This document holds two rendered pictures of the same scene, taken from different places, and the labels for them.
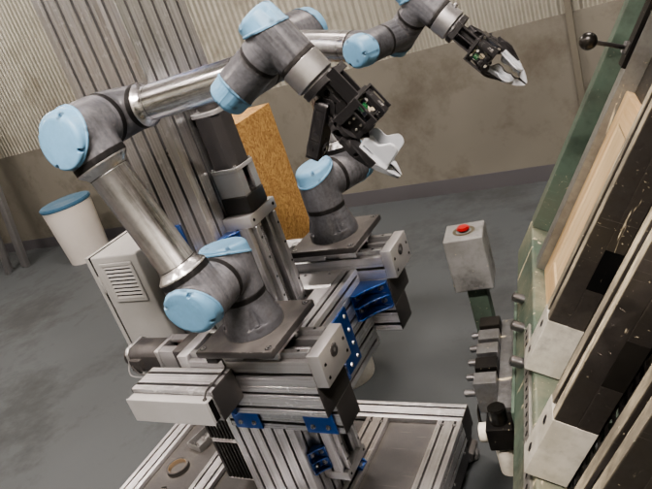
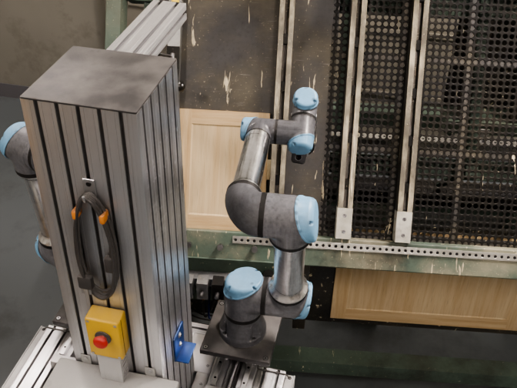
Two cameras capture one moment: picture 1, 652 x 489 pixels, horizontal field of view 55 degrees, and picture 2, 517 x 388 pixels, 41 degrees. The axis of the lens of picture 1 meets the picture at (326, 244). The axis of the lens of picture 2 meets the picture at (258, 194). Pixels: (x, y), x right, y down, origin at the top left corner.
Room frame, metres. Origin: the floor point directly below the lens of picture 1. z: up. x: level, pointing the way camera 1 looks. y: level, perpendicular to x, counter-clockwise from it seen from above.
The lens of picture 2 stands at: (1.86, 1.64, 2.70)
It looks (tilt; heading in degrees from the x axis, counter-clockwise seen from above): 37 degrees down; 250
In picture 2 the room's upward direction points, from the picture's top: 1 degrees clockwise
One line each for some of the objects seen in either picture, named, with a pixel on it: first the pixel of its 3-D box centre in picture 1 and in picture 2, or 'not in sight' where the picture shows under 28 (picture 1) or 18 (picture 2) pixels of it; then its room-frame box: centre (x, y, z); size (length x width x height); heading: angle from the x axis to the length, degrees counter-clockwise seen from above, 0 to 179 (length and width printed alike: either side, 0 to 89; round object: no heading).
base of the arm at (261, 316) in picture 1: (247, 308); (242, 319); (1.38, 0.23, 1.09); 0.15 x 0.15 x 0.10
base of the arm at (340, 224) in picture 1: (330, 218); not in sight; (1.79, -0.04, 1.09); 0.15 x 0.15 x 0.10
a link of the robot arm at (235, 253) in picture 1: (229, 267); (245, 292); (1.37, 0.23, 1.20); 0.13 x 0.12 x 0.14; 153
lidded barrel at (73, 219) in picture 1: (78, 228); not in sight; (6.16, 2.29, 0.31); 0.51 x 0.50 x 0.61; 58
